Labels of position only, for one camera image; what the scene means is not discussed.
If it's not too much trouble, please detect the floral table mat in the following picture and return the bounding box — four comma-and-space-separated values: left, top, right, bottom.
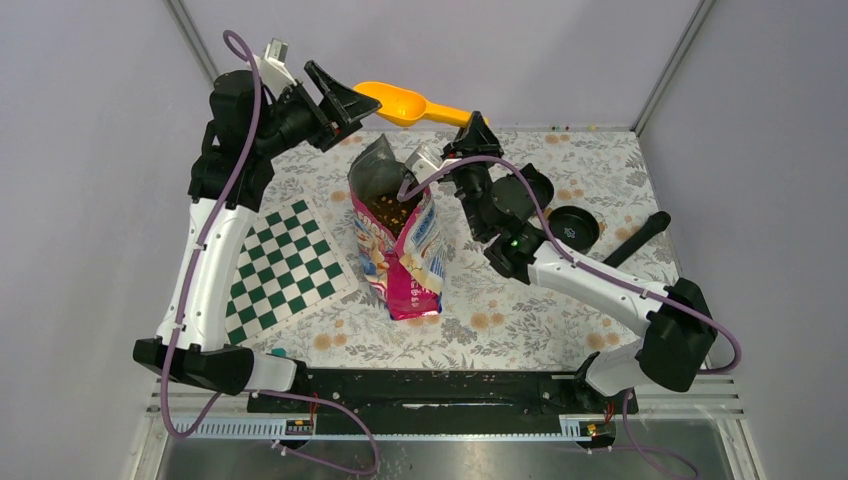
252, 131, 678, 371

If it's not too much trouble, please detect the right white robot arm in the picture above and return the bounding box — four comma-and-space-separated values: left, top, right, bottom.
441, 112, 717, 412

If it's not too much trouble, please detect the black marker orange tip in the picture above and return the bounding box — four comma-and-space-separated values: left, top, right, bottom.
603, 211, 672, 268

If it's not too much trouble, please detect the pink blue pet food bag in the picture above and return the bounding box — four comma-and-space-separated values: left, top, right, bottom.
347, 135, 447, 321

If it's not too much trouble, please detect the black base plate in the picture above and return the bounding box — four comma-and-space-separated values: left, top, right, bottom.
247, 369, 639, 437

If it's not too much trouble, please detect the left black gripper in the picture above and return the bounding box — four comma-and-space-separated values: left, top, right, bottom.
253, 61, 380, 158

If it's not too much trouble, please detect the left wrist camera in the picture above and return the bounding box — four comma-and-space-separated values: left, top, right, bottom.
257, 38, 296, 98

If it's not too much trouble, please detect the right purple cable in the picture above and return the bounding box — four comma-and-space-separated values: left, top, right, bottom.
396, 155, 743, 478

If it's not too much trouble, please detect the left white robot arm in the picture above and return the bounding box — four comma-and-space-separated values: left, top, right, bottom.
132, 61, 381, 411

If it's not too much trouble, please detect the green white chessboard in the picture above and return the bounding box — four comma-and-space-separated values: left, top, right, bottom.
225, 195, 359, 346

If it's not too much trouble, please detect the yellow plastic scoop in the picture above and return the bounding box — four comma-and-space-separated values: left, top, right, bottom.
353, 81, 472, 127

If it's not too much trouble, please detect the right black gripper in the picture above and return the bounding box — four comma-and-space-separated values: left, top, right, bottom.
440, 111, 505, 239

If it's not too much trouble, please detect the black pet bowl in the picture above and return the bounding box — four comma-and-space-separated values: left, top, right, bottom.
547, 205, 600, 254
493, 163, 554, 221

